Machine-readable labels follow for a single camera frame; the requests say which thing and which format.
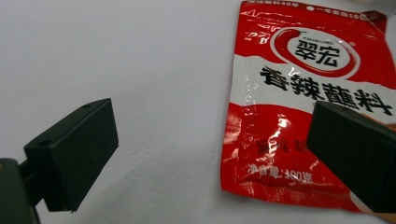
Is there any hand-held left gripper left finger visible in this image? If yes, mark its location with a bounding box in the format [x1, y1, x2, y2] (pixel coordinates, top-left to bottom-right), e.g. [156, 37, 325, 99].
[18, 98, 120, 214]

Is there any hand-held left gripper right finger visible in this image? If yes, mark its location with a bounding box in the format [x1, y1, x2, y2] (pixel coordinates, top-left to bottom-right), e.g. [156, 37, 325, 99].
[305, 100, 396, 215]

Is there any red and white seasoning packet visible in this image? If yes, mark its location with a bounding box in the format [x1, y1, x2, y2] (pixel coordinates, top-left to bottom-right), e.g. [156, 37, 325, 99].
[219, 0, 396, 224]

